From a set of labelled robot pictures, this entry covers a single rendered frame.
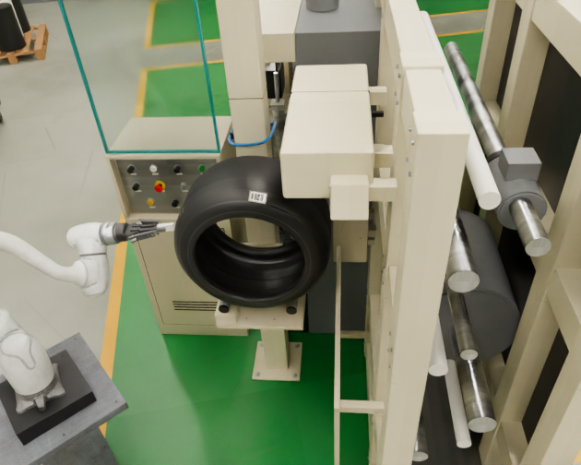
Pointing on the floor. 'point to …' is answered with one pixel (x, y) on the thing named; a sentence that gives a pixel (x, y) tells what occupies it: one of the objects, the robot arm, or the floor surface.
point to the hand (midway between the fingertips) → (166, 227)
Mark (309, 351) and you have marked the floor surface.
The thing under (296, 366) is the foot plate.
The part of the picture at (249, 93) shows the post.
